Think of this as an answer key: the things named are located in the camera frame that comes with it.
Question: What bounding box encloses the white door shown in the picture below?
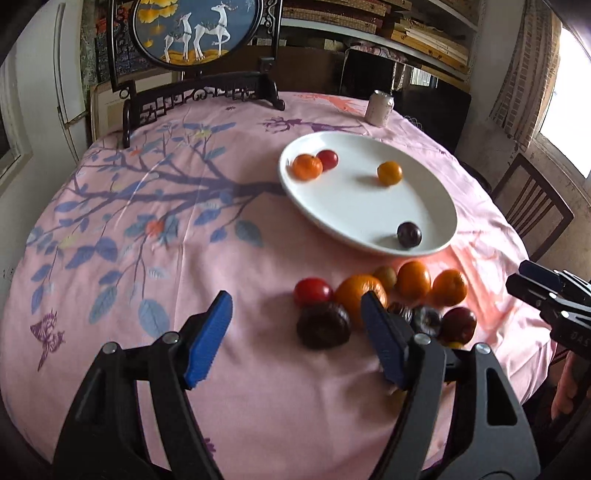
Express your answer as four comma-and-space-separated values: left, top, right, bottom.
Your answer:
9, 0, 90, 162

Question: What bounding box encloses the stack of woven flat boxes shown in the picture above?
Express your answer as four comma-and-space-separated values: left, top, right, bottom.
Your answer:
281, 0, 411, 34

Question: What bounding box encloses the wrinkled dark passion fruit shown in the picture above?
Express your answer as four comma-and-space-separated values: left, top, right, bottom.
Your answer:
296, 302, 352, 350
387, 301, 414, 328

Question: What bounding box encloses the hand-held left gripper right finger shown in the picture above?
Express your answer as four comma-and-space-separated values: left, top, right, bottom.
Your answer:
360, 290, 543, 480

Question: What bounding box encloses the white wall shelf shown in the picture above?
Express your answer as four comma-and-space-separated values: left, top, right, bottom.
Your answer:
279, 0, 481, 86

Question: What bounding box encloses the beige checked curtain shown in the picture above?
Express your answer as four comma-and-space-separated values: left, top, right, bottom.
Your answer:
488, 4, 563, 148

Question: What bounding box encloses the small green-brown fruit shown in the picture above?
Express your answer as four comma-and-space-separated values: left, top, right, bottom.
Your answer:
373, 266, 398, 291

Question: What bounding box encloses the person's right hand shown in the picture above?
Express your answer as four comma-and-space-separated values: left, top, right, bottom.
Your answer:
551, 355, 591, 425

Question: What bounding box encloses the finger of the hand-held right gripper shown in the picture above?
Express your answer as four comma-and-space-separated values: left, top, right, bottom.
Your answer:
518, 260, 591, 297
505, 274, 591, 325

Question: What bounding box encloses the bright window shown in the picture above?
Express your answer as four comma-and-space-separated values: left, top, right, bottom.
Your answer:
538, 28, 591, 178

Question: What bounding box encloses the pink printed tablecloth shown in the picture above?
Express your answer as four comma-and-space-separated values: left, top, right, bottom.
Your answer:
0, 91, 555, 472

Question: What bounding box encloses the pink cloth bundle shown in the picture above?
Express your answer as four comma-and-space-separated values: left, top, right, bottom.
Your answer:
351, 41, 407, 63

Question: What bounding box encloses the white drink can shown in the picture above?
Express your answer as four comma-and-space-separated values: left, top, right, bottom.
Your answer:
367, 90, 394, 127

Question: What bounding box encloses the black glossy panel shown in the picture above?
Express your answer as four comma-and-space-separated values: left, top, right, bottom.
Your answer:
344, 48, 472, 153

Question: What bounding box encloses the white framed side window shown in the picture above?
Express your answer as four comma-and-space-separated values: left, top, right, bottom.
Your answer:
0, 60, 33, 190

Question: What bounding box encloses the stack of yellow wooden frames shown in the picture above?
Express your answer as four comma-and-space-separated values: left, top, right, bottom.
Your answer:
392, 17, 472, 70

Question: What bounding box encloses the dark wooden slatted chair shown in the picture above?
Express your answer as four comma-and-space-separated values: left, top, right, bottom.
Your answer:
492, 153, 574, 263

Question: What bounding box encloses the leaning framed picture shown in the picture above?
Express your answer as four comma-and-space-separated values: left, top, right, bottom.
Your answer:
90, 82, 139, 144

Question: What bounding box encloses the dark patterned box stack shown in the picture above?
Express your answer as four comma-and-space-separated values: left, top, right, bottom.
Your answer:
81, 21, 139, 86

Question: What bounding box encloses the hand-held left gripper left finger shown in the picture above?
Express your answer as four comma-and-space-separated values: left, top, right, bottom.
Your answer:
53, 290, 234, 480

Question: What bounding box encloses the round deer screen on stand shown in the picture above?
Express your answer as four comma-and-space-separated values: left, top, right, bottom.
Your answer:
107, 0, 286, 148

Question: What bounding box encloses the brown wooden cabinet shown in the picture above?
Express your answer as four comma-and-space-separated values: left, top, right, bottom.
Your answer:
277, 46, 347, 93

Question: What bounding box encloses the white oval plate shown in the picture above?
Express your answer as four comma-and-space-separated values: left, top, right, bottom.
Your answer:
278, 131, 458, 257

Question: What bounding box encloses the orange mandarin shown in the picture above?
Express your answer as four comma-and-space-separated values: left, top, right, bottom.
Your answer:
292, 154, 323, 181
335, 274, 389, 329
396, 261, 432, 298
430, 269, 469, 308

